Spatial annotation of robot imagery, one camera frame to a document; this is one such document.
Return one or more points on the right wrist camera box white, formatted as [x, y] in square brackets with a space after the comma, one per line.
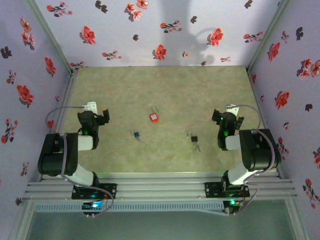
[231, 109]

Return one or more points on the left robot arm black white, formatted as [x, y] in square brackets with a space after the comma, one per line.
[53, 160]

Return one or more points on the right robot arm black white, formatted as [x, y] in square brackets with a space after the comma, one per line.
[260, 152]

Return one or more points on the black padlock key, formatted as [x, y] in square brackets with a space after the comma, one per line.
[197, 147]

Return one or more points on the aluminium frame leg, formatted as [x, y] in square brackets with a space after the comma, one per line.
[21, 220]
[297, 220]

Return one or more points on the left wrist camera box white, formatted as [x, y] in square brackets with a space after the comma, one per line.
[90, 106]

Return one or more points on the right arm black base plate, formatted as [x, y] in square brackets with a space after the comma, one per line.
[211, 190]

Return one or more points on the aluminium side rail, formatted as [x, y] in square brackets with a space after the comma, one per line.
[253, 87]
[68, 90]

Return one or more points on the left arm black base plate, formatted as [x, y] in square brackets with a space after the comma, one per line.
[111, 191]

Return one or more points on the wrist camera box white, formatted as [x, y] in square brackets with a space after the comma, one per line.
[231, 109]
[90, 106]

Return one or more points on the aluminium mounting rail beam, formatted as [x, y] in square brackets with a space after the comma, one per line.
[160, 187]

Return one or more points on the black padlock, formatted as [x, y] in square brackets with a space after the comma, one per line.
[194, 138]

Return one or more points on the aluminium corner post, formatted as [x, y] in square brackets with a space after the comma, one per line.
[266, 37]
[51, 37]

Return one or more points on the blue padlock key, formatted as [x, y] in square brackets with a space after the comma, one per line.
[140, 140]

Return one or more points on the red padlock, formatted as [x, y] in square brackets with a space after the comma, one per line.
[154, 118]

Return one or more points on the blue padlock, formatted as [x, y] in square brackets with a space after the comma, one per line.
[136, 134]

